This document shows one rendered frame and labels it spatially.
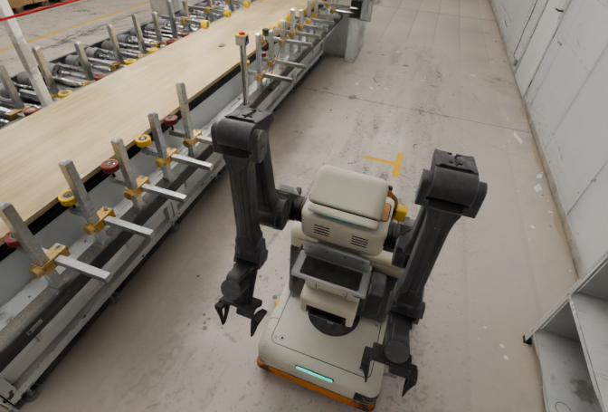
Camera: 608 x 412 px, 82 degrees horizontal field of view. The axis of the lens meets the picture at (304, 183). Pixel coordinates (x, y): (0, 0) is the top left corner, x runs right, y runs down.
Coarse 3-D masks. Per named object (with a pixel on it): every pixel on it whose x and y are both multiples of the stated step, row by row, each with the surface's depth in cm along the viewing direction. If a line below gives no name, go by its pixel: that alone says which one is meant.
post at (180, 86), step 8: (176, 88) 187; (184, 88) 189; (184, 96) 190; (184, 104) 193; (184, 112) 196; (184, 120) 200; (184, 128) 203; (192, 128) 205; (192, 136) 208; (192, 152) 214
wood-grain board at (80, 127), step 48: (288, 0) 446; (192, 48) 300; (96, 96) 226; (144, 96) 230; (192, 96) 233; (0, 144) 182; (48, 144) 184; (96, 144) 186; (0, 192) 155; (48, 192) 156; (0, 240) 135
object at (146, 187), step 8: (112, 176) 179; (120, 176) 179; (120, 184) 178; (144, 184) 175; (152, 192) 173; (160, 192) 171; (168, 192) 171; (176, 192) 172; (176, 200) 171; (184, 200) 169
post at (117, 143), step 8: (112, 144) 154; (120, 144) 155; (120, 152) 156; (120, 160) 159; (128, 160) 162; (120, 168) 163; (128, 168) 164; (128, 176) 165; (128, 184) 168; (136, 184) 171; (136, 200) 175
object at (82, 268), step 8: (64, 256) 137; (64, 264) 135; (72, 264) 134; (80, 264) 134; (88, 264) 135; (80, 272) 134; (88, 272) 132; (96, 272) 132; (104, 272) 132; (104, 280) 131
